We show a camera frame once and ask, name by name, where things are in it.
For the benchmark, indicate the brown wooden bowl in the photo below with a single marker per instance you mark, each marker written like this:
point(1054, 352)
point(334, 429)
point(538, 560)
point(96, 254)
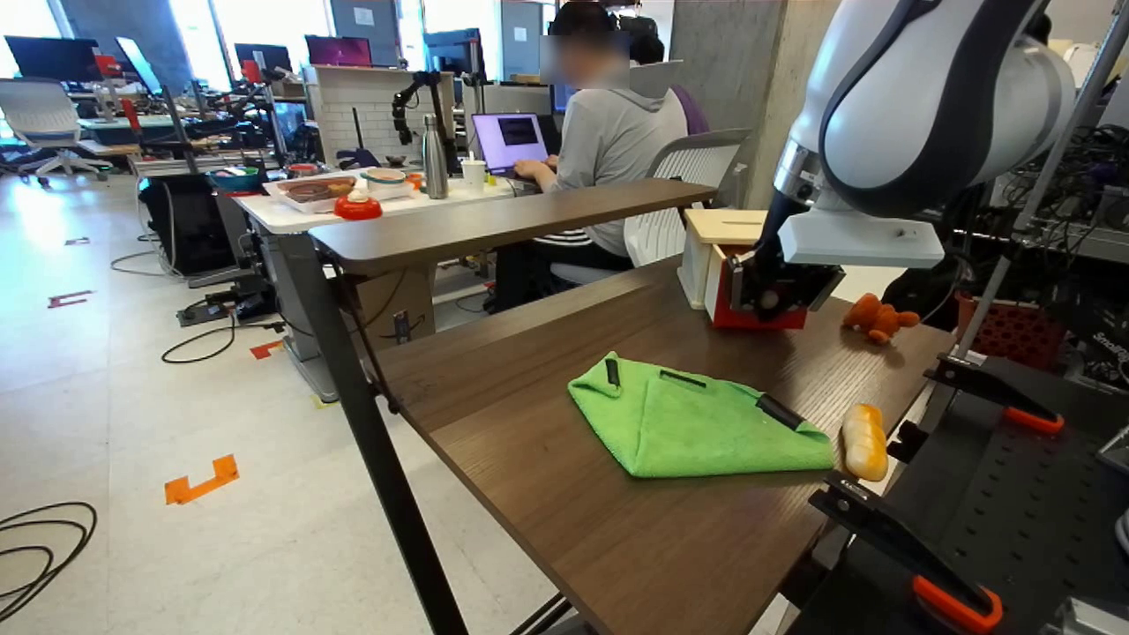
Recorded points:
point(314, 187)

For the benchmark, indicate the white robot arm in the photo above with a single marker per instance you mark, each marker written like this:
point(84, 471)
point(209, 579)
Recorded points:
point(929, 117)

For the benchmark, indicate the red plastic object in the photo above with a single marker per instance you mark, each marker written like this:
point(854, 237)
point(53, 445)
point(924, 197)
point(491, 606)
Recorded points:
point(357, 208)

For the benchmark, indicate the metal water bottle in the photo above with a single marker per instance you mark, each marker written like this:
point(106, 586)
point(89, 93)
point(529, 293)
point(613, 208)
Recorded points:
point(434, 159)

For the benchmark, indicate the white office chair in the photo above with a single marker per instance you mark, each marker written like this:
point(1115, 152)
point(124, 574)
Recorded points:
point(47, 124)

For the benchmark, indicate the grey plate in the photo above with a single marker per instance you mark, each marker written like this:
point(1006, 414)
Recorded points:
point(381, 174)

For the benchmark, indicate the small white bottle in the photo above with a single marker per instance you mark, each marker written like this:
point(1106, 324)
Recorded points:
point(475, 174)

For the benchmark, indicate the black bag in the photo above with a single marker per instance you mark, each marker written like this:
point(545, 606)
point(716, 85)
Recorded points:
point(929, 293)

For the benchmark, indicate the monitor with red picture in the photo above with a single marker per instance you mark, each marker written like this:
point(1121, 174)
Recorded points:
point(261, 59)

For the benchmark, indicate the white desk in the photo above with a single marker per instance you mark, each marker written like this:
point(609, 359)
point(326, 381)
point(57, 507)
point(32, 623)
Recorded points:
point(284, 217)

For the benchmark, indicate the black metal table leg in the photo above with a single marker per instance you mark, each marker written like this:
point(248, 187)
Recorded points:
point(371, 445)

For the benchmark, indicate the grey metal pole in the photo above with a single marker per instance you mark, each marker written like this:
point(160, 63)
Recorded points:
point(1059, 165)

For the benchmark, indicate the person in grey hoodie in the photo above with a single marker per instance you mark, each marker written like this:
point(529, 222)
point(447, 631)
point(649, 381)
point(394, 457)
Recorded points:
point(604, 152)

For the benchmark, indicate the black perforated table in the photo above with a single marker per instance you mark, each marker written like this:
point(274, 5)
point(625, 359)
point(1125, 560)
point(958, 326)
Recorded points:
point(1023, 515)

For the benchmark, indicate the grey office chair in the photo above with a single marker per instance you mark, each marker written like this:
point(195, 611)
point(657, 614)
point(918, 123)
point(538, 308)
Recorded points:
point(682, 187)

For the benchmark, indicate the yellow bread toy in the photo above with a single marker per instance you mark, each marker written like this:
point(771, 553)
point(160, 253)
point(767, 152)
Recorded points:
point(864, 441)

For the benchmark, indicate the monitor with blue picture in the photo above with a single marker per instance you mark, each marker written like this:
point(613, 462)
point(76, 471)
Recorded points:
point(453, 56)

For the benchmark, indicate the person in purple shirt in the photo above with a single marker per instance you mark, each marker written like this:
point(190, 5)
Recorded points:
point(640, 41)

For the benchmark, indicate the monitor with purple picture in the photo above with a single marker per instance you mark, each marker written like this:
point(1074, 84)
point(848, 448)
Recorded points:
point(340, 52)

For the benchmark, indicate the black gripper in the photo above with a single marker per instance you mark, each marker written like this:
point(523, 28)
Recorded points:
point(805, 287)

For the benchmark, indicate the green cloth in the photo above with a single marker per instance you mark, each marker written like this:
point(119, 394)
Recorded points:
point(682, 425)

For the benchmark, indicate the dark computer monitor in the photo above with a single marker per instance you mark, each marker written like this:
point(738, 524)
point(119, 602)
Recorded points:
point(53, 59)

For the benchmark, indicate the black clamp knob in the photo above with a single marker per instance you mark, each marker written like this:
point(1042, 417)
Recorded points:
point(908, 441)

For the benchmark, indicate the thick black marker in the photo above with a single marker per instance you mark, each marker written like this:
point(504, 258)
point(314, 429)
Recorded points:
point(781, 411)

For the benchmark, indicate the orange plush toy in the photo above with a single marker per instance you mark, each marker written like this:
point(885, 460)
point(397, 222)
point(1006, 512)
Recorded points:
point(877, 319)

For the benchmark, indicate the open laptop with purple screen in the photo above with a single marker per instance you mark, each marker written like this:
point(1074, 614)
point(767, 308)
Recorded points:
point(510, 143)

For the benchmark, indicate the red perforated crate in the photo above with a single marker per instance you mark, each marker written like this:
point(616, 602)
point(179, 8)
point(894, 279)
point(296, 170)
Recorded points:
point(1012, 334)

